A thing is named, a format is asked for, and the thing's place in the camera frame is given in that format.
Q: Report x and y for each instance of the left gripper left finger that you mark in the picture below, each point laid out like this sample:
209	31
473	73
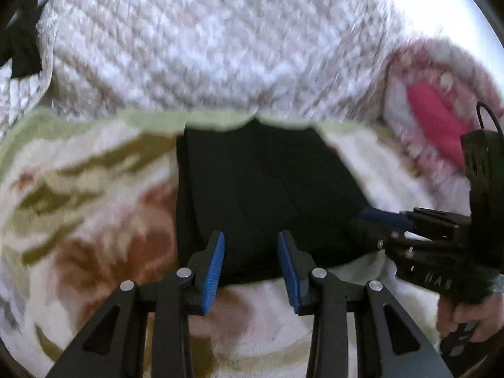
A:
112	343

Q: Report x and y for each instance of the floral plush blanket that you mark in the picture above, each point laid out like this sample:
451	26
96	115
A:
87	205

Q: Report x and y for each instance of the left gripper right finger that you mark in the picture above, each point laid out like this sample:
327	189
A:
389	342

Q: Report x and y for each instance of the black pants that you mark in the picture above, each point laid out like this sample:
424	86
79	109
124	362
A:
256	181

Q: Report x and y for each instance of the right hand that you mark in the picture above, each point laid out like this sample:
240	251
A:
488	316

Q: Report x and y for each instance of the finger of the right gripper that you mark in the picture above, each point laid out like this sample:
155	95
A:
415	219
378	236

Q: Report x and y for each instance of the pink floral rolled quilt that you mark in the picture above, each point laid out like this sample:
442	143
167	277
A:
432	89

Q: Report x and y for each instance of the beige quilted bedspread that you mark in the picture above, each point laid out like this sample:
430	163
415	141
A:
305	59

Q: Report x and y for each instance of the dark clothes pile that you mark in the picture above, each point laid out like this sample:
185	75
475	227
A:
19	41

